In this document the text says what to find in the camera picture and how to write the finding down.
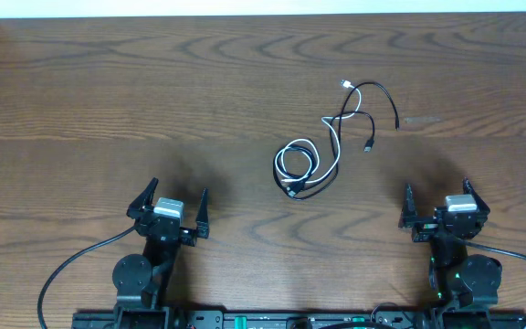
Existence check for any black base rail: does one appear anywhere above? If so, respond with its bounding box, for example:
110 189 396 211
70 309 526 329

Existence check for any white USB cable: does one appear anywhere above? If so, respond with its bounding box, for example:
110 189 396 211
275 79 363 185

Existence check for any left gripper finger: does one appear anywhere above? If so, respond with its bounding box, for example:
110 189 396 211
195 188 209 239
126 177 159 218

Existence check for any black USB cable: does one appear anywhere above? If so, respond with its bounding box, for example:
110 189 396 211
271 111 376 201

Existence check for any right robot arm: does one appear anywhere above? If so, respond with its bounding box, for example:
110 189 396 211
399 178 502 328

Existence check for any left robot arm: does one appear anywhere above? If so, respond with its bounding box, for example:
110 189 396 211
112 178 209 329

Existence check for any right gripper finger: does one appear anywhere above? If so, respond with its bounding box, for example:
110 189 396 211
462 177 490 215
398 184 417 228

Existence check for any clear tape strip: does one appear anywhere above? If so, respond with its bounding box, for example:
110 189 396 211
404 116 442 124

